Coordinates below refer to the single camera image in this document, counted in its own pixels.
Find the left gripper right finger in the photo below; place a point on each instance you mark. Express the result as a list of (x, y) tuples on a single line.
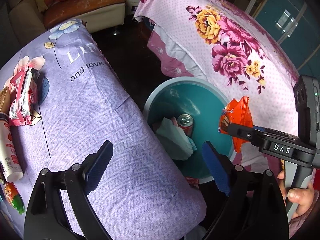
[(255, 207)]

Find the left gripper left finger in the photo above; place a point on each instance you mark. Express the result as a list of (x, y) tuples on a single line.
[(46, 217)]

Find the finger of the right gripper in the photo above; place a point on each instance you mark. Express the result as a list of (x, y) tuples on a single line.
[(244, 132)]

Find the red foil snack packet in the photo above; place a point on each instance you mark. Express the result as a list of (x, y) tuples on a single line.
[(236, 112)]

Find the orange green candy packet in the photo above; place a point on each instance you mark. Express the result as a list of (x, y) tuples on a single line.
[(14, 198)]

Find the white tube bottle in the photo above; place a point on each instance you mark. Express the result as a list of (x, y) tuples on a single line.
[(10, 164)]

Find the red cola can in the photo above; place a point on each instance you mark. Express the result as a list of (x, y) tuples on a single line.
[(186, 122)]

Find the white tissue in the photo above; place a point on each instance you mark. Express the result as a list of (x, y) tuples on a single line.
[(174, 140)]

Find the brown round bread piece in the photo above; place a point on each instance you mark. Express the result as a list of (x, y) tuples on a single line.
[(5, 100)]

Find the pink white snack packet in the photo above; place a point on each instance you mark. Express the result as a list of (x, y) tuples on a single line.
[(21, 109)]

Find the teal plastic trash bin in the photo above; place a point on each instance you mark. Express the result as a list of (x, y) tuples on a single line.
[(196, 106)]

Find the person's right hand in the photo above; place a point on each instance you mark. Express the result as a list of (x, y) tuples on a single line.
[(302, 197)]

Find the red label tag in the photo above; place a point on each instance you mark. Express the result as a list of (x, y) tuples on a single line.
[(192, 181)]

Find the purple floral bed sheet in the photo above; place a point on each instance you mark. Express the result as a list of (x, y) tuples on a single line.
[(142, 194)]

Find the pink floral quilt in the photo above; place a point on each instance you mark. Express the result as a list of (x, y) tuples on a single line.
[(215, 41)]

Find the beige sofa orange cushion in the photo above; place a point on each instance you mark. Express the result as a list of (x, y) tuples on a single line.
[(27, 22)]

